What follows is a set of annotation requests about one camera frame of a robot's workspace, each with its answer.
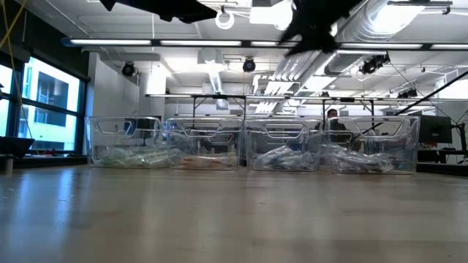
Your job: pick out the person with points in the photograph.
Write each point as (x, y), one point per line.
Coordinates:
(332, 113)

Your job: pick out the black computer monitor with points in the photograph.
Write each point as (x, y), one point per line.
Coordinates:
(437, 129)

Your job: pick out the purple white toothbrush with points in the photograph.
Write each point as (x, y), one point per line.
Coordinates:
(380, 160)
(340, 157)
(369, 166)
(351, 162)

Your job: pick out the white ceiling duct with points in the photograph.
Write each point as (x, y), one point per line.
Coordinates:
(215, 80)

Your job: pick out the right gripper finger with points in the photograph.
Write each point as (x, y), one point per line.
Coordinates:
(305, 47)
(294, 33)

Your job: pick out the black ceiling spotlight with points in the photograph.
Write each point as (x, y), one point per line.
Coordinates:
(128, 68)
(249, 65)

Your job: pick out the long overhead light bar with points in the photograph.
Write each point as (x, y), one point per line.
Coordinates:
(201, 42)

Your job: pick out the white ceiling pipe bundle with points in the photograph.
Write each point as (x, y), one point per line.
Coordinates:
(289, 69)

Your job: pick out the clear plastic bin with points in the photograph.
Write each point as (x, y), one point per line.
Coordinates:
(285, 122)
(204, 121)
(124, 120)
(380, 121)

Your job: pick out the silver ventilation duct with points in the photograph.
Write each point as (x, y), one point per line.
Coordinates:
(365, 25)

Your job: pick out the large window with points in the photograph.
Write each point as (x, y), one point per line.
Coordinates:
(51, 91)

